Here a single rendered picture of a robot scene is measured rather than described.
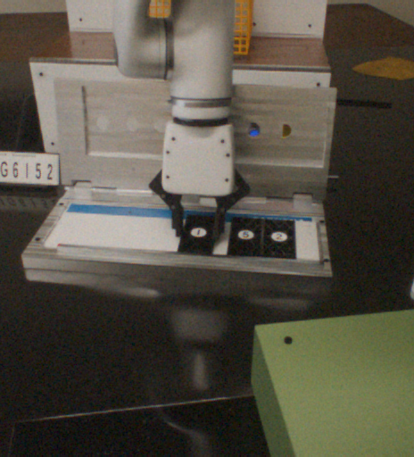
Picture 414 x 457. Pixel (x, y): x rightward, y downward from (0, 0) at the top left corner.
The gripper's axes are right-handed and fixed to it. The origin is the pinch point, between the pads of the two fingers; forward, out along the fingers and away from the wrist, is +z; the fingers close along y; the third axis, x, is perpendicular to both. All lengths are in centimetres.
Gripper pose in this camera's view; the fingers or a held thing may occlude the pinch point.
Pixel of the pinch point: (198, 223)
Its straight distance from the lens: 80.3
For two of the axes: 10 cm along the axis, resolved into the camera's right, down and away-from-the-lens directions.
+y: 9.9, 0.6, -1.0
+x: 1.2, -3.5, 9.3
